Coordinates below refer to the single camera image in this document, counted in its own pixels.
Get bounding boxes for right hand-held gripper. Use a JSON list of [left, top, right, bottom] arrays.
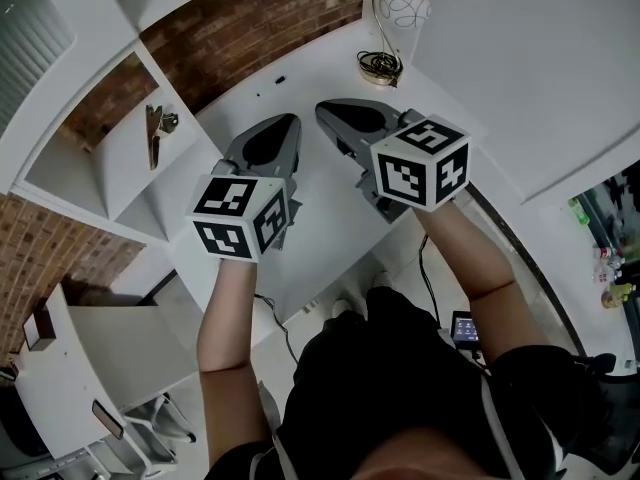
[[315, 98, 473, 224]]

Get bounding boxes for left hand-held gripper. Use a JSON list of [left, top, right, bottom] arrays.
[[184, 113, 304, 264]]

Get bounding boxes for white shelving unit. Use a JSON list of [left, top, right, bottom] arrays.
[[0, 0, 369, 249]]

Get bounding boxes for person's left forearm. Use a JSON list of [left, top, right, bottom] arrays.
[[196, 257, 259, 374]]

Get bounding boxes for person's right forearm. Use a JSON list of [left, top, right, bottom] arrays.
[[414, 198, 519, 302]]

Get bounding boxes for brass table lamp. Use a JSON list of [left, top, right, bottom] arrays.
[[356, 0, 434, 88]]

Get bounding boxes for white desk with drawers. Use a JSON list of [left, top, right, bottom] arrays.
[[167, 60, 494, 369]]

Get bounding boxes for metal keys with clip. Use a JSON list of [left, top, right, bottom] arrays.
[[144, 103, 180, 172]]

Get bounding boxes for person's left white shoe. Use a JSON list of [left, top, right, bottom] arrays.
[[332, 292, 369, 319]]

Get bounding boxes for black device with screen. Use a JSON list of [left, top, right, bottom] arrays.
[[451, 311, 480, 349]]

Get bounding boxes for green bottle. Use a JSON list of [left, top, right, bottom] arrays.
[[568, 197, 592, 226]]

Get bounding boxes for person's black clothing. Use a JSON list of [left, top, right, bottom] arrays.
[[202, 287, 611, 480]]

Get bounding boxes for black framed glass window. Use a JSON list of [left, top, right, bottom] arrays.
[[567, 162, 640, 329]]

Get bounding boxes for brown box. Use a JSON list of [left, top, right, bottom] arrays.
[[22, 305, 59, 353]]

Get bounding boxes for red label bottle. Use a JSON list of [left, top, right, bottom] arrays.
[[592, 247, 626, 284]]

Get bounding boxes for white mesh chair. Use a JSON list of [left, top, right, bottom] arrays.
[[87, 392, 199, 480]]

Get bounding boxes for brown flat tablet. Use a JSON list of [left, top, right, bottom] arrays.
[[90, 400, 125, 440]]

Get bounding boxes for white side table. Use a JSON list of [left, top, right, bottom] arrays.
[[12, 282, 201, 462]]

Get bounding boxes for yellow bottle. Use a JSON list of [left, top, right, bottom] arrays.
[[601, 281, 637, 310]]

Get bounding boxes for person's face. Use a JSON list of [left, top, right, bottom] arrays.
[[349, 425, 506, 480]]

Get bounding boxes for black cable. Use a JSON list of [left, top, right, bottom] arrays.
[[418, 232, 444, 329], [254, 292, 301, 364]]

